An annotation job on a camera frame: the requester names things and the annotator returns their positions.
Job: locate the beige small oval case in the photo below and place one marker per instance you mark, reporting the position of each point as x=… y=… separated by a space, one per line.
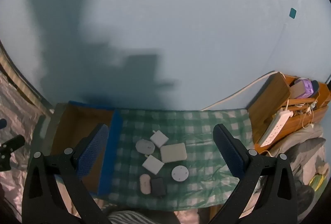
x=145 y=184

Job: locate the white power strip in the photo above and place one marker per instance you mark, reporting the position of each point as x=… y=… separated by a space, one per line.
x=278 y=123

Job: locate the white square charger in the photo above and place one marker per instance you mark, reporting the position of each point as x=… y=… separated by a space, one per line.
x=153 y=164
x=159 y=139

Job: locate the white round disc device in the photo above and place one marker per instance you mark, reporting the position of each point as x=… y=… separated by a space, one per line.
x=179 y=174

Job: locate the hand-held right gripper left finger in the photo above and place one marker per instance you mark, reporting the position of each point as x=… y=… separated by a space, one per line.
x=94 y=151

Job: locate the silver crinkled plastic sheet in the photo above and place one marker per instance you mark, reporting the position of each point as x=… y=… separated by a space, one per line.
x=23 y=120

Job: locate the cardboard box with blue edges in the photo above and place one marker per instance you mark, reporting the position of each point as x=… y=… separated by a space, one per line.
x=75 y=125

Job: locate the green white checked cloth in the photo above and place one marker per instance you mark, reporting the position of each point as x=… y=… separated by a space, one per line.
x=196 y=125

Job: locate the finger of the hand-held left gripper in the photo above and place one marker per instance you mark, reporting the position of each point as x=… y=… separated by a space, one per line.
x=11 y=143
x=2 y=123

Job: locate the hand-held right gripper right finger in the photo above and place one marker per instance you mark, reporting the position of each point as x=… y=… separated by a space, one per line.
x=230 y=154

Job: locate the dark grey small case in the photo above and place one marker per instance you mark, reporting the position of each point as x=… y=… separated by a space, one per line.
x=158 y=187

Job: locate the grey bedding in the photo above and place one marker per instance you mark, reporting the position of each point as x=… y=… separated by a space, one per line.
x=305 y=146

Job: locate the beige striped bed rail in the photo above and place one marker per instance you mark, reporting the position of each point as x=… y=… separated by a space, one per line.
x=13 y=76

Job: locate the purple packet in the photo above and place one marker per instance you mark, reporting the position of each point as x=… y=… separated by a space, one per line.
x=305 y=88

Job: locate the white octagonal device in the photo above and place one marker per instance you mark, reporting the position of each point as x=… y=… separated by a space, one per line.
x=144 y=147

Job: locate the teal wall sticker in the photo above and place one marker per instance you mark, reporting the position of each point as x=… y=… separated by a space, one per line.
x=292 y=13

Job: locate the wooden rack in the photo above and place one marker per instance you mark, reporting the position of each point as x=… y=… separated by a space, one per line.
x=269 y=100

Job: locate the yellow green cloth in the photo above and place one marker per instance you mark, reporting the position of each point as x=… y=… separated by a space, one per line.
x=316 y=180

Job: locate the cream rectangular case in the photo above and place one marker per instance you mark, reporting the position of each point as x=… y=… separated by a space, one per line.
x=173 y=153

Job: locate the person's striped clothing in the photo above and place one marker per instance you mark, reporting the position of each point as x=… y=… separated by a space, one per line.
x=129 y=218

